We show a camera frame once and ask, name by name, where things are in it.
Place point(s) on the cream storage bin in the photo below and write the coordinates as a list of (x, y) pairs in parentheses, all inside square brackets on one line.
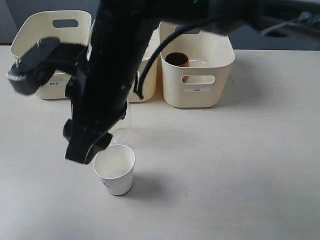
[(71, 26), (201, 84), (147, 75)]

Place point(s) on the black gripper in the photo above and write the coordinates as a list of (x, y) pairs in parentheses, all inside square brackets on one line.
[(87, 131)]

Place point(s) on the cream right storage bin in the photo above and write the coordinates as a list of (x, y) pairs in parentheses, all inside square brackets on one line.
[(201, 84)]

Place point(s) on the cream middle storage bin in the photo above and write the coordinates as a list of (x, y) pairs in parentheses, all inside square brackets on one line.
[(147, 75)]

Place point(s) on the brown wooden cup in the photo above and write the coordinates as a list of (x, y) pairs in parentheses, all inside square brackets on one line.
[(178, 59)]

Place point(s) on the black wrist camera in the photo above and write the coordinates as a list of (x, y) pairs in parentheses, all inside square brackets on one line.
[(38, 64)]

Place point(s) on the white paper cup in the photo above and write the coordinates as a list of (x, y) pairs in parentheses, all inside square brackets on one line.
[(115, 168)]

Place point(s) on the cream left storage bin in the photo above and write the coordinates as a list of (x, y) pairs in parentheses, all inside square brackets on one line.
[(71, 26)]

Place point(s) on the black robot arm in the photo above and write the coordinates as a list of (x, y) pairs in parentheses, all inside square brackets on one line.
[(216, 16)]

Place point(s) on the clear plastic bottle white cap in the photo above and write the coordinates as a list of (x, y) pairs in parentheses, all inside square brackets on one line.
[(122, 131)]

